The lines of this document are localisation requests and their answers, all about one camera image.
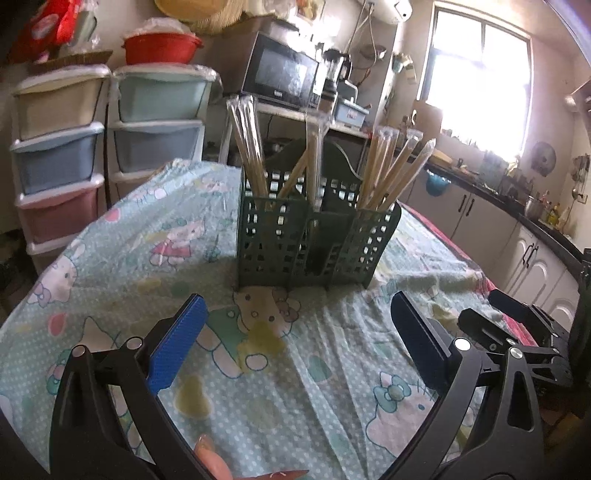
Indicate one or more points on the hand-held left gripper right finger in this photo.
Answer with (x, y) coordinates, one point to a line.
(415, 337)

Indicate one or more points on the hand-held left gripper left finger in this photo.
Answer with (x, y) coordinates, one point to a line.
(178, 344)

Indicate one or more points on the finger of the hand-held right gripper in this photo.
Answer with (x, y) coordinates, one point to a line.
(531, 318)
(485, 327)

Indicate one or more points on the green plastic utensil basket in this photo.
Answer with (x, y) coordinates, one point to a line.
(277, 240)

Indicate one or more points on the bunch of chopsticks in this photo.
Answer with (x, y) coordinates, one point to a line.
(251, 152)

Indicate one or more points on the person's left hand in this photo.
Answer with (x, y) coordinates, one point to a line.
(212, 461)

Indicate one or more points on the cartoon printed bedsheet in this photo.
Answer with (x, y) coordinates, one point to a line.
(138, 258)

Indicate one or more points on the white kitchen cabinets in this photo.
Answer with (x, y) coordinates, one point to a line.
(489, 230)

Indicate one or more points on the small steel pot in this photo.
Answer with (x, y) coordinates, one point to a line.
(534, 208)

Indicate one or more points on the hanging metal ladle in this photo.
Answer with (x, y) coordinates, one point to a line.
(579, 175)

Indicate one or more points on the blue hanging bag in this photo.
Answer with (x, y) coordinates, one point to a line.
(437, 183)

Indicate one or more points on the wooden cutting board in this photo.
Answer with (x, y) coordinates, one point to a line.
(427, 117)

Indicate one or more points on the plastic drawer unit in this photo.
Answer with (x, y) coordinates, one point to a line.
(157, 101)
(55, 152)

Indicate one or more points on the grey range hood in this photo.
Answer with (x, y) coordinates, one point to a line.
(579, 94)

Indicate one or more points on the grey blue storage box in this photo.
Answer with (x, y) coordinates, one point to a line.
(351, 113)

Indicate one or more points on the kitchen window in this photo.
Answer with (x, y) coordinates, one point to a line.
(475, 78)

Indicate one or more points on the metal shelf rack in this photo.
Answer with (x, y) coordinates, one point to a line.
(277, 113)

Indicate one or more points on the black blender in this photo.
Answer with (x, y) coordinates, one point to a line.
(334, 74)

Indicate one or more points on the hanging metal strainer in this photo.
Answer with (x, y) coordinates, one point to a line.
(376, 53)

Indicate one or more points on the black microwave oven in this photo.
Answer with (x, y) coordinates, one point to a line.
(281, 69)

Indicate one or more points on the red plastic basin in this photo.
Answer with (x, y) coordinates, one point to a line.
(159, 50)

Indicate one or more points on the woven basket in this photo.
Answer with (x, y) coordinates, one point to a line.
(69, 59)

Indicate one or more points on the white plastic bag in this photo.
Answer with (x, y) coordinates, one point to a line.
(161, 27)

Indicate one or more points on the round bamboo mat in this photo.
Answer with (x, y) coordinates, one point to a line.
(231, 21)

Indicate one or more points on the white water heater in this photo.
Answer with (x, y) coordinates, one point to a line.
(388, 9)

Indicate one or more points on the round wooden board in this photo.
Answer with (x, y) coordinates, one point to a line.
(184, 8)

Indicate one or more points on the red shopping bag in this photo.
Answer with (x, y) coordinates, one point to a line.
(51, 27)

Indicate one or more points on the round wall fan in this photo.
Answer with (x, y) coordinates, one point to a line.
(543, 158)

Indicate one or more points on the green wall holder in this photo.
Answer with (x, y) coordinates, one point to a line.
(401, 64)

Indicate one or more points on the fruit wall poster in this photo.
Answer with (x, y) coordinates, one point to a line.
(310, 8)

